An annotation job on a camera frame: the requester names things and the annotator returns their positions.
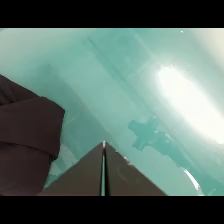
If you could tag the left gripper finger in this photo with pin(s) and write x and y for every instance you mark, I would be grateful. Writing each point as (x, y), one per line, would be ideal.
(83, 176)

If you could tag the black T-shirt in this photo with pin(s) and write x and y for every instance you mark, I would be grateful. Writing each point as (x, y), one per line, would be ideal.
(26, 133)

